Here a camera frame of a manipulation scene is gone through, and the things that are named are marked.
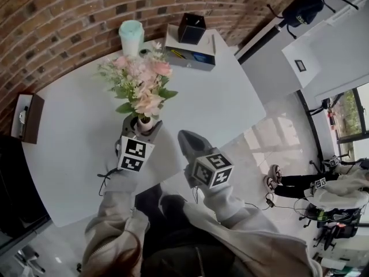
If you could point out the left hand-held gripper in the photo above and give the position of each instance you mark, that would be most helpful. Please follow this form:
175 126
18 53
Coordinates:
134 154

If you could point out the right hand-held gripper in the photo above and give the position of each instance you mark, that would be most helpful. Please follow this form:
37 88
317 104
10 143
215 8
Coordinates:
212 169

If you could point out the white ceramic vase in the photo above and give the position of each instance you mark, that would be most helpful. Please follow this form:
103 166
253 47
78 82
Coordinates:
145 125

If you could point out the pink artificial flowers bouquet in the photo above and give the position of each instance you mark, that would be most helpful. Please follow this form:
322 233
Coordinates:
147 100

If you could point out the person's left forearm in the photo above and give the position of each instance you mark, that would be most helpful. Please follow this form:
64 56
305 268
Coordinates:
121 192

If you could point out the person's right forearm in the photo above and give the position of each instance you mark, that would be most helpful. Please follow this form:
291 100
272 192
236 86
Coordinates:
225 203

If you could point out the white curved desk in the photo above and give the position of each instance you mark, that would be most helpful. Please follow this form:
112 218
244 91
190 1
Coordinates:
72 125

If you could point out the person's black trousers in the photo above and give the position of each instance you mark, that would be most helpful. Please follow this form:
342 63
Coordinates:
150 206

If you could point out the yellow utility knife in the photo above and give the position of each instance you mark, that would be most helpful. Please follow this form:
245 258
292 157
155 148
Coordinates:
178 54

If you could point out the blue card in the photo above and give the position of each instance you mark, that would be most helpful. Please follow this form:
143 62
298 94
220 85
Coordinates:
199 57

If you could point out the white tumbler with mint lid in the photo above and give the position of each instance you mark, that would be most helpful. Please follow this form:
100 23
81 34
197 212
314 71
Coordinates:
131 36

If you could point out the grey desktop drawer box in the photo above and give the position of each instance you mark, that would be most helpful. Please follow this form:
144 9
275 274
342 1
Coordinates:
190 49

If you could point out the black pen holder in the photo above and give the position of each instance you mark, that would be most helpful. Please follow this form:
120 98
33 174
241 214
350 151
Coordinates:
190 29

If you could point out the brown tissue box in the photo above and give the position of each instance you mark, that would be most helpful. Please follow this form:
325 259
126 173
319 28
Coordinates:
31 120

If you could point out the person's black inner top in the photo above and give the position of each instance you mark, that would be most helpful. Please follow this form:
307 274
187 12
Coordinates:
178 258

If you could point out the person's grey jacket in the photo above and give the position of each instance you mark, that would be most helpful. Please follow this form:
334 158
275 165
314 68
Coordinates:
259 247

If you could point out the small black framed display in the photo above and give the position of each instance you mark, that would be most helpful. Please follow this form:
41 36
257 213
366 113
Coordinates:
300 65

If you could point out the black coat rack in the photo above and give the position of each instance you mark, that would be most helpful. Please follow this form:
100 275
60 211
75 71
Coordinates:
278 28

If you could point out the black framed window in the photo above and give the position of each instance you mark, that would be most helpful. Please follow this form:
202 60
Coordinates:
350 111

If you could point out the white shelf cabinet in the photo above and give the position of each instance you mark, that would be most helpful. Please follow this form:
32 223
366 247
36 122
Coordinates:
331 53

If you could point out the black office chair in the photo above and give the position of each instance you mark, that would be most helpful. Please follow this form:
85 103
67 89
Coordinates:
340 231

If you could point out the black hanging bag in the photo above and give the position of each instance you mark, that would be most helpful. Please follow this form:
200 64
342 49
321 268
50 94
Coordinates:
302 10

